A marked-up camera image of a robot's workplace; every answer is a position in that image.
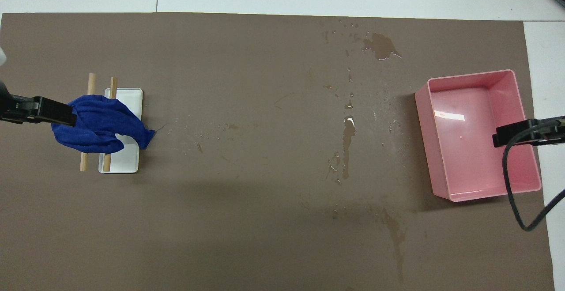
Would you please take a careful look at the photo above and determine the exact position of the elongated water streak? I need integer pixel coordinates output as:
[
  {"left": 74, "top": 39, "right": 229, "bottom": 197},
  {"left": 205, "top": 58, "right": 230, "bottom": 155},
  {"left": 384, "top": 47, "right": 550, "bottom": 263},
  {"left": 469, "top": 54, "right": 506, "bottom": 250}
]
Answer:
[{"left": 329, "top": 117, "right": 356, "bottom": 183}]

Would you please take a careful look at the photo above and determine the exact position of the pink plastic bin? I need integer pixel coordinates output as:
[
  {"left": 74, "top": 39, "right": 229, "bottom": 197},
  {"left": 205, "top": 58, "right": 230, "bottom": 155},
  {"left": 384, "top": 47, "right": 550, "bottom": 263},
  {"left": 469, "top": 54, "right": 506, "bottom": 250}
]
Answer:
[{"left": 414, "top": 69, "right": 542, "bottom": 202}]

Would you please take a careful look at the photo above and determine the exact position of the blue towel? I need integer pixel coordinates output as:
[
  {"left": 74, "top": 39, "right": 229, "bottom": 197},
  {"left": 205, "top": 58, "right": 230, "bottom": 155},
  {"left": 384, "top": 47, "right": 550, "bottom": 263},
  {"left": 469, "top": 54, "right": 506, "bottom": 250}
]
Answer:
[{"left": 51, "top": 95, "right": 156, "bottom": 155}]

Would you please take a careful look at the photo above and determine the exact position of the wide water puddle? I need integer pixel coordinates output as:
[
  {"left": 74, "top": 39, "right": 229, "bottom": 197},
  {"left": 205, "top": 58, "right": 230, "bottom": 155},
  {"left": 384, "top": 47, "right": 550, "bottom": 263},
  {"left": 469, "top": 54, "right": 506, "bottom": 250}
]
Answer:
[{"left": 362, "top": 32, "right": 402, "bottom": 61}]

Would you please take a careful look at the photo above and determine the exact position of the brown table mat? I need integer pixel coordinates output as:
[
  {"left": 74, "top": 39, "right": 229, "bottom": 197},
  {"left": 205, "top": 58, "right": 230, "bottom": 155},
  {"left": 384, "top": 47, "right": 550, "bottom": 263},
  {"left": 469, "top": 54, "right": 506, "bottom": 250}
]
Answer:
[{"left": 0, "top": 12, "right": 556, "bottom": 291}]

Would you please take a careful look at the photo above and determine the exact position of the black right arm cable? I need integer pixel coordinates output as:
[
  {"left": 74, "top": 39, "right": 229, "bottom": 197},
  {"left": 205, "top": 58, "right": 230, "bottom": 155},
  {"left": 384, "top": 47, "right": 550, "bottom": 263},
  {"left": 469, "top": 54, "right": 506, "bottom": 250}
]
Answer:
[{"left": 503, "top": 121, "right": 565, "bottom": 232}]

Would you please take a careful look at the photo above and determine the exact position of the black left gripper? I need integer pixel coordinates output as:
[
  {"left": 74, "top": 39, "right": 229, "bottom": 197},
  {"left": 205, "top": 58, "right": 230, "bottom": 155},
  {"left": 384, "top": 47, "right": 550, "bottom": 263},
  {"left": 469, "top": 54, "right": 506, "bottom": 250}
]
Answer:
[{"left": 0, "top": 80, "right": 78, "bottom": 126}]

